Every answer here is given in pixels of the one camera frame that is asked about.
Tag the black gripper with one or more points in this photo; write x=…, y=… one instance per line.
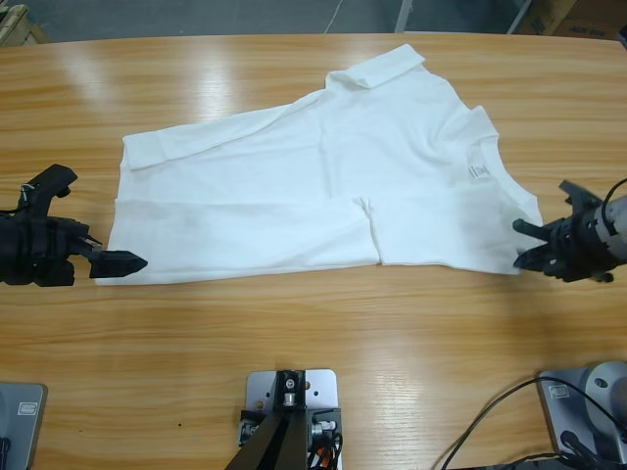
x=578, y=245
x=39, y=247

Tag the white t-shirt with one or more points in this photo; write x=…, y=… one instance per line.
x=294, y=196

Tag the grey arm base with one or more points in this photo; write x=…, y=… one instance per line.
x=22, y=416
x=605, y=391

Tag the cardboard box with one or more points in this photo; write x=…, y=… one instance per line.
x=578, y=17

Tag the wooden crate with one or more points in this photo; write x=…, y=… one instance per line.
x=19, y=19

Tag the orange clamp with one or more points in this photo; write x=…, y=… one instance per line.
x=321, y=453

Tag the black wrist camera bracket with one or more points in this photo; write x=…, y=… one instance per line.
x=580, y=193
x=51, y=176

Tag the white metal frame leg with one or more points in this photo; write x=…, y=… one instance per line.
x=405, y=14
x=520, y=14

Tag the dark camera post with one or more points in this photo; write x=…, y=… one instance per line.
x=274, y=440

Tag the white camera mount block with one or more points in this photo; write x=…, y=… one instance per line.
x=321, y=387

